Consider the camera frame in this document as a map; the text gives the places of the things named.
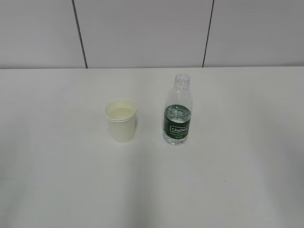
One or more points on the white paper cup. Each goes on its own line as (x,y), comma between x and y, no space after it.
(121,117)

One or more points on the clear green-label water bottle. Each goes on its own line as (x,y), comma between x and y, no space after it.
(177,111)

